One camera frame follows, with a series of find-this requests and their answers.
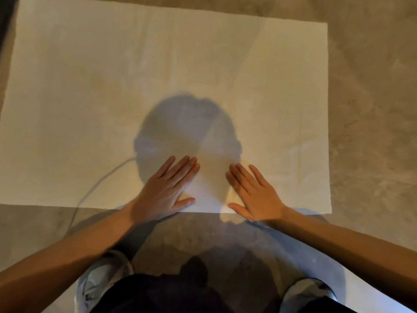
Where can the person's left middle finger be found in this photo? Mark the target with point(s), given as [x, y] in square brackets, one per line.
[187, 171]

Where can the person's right middle finger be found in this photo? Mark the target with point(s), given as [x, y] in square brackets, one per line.
[239, 177]

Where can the person's right thumb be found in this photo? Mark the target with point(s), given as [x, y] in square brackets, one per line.
[239, 210]

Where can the grey white shoe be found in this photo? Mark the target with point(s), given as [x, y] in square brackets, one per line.
[104, 277]
[306, 295]

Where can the person's right hand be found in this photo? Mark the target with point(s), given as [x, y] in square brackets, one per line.
[260, 202]

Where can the person's left thumb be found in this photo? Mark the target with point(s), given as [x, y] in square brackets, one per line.
[185, 204]

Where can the grey white right shoe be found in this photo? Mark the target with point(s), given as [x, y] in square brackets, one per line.
[306, 295]

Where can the person's right forearm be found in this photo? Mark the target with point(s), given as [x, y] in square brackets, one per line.
[351, 247]

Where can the person's left little finger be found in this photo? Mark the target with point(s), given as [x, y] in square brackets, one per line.
[164, 167]

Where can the grey white left shoe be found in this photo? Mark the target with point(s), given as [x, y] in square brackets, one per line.
[104, 277]

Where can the large white cloth sheet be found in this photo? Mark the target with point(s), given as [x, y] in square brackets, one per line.
[130, 94]

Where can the person's left hand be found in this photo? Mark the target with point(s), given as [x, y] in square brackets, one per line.
[161, 197]

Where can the black trousers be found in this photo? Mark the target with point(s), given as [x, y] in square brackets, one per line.
[163, 295]

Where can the person's left forearm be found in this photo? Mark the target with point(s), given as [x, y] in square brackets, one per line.
[65, 254]

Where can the person's right little finger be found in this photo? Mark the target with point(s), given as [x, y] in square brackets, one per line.
[259, 175]

